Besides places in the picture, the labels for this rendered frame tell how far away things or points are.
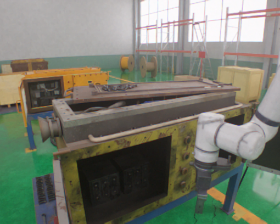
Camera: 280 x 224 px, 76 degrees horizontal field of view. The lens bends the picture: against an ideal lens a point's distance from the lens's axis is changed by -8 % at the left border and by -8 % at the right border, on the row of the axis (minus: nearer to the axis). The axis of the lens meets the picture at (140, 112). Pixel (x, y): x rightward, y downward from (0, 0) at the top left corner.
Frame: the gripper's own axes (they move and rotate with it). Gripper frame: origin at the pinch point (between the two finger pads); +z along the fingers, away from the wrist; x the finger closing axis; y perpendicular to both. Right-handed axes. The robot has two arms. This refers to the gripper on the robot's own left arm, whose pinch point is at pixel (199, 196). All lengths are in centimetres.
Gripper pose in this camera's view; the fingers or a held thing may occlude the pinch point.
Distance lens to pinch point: 83.4
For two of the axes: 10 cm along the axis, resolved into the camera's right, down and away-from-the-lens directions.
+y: -9.7, -1.0, 2.4
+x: -2.6, 2.2, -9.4
